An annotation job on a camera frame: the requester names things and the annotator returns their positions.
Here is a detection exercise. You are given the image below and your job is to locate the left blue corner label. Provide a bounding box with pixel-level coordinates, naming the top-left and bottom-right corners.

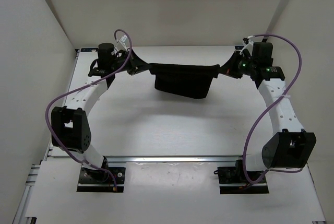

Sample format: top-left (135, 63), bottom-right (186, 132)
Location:
top-left (80, 48), bottom-right (98, 52)

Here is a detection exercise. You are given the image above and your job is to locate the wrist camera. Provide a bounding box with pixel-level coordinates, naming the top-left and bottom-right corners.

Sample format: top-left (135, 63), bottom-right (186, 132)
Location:
top-left (115, 35), bottom-right (129, 52)
top-left (239, 35), bottom-right (255, 58)

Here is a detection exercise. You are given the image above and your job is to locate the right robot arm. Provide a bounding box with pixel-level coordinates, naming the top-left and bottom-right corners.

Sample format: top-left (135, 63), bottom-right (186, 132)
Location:
top-left (220, 42), bottom-right (316, 182)

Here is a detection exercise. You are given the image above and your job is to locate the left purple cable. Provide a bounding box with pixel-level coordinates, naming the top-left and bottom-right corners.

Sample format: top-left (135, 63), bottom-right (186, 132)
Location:
top-left (45, 29), bottom-right (133, 172)

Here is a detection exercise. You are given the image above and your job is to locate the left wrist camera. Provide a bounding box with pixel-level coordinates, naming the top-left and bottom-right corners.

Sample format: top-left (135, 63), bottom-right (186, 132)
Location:
top-left (115, 35), bottom-right (129, 52)

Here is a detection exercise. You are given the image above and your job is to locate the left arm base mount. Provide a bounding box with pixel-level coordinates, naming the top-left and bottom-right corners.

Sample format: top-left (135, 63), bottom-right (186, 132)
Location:
top-left (77, 167), bottom-right (126, 193)

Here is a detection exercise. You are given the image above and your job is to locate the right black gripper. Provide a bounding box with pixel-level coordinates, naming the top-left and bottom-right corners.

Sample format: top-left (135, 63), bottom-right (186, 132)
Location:
top-left (217, 51), bottom-right (257, 79)

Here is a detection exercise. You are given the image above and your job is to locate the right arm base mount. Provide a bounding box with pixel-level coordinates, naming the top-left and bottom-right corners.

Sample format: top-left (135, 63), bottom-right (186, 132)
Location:
top-left (213, 167), bottom-right (269, 195)

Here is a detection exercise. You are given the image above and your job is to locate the aluminium frame rail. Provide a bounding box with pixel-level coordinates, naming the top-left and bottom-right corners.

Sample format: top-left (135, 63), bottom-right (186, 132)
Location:
top-left (46, 156), bottom-right (298, 163)

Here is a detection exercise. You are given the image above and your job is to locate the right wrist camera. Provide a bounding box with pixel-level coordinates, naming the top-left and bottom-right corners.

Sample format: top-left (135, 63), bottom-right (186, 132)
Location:
top-left (239, 35), bottom-right (255, 58)

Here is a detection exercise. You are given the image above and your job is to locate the black skirt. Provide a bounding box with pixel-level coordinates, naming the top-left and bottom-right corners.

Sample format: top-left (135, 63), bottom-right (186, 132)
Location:
top-left (149, 63), bottom-right (220, 99)

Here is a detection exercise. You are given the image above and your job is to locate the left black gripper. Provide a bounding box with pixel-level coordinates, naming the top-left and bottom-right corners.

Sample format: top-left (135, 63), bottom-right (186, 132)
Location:
top-left (110, 48), bottom-right (151, 76)

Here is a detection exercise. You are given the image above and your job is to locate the white front cover board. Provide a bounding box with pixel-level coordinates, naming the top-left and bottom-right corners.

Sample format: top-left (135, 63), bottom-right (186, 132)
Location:
top-left (26, 161), bottom-right (325, 223)

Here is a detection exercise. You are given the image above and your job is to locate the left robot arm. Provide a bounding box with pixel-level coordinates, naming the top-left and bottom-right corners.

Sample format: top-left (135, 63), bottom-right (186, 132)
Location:
top-left (51, 43), bottom-right (150, 182)

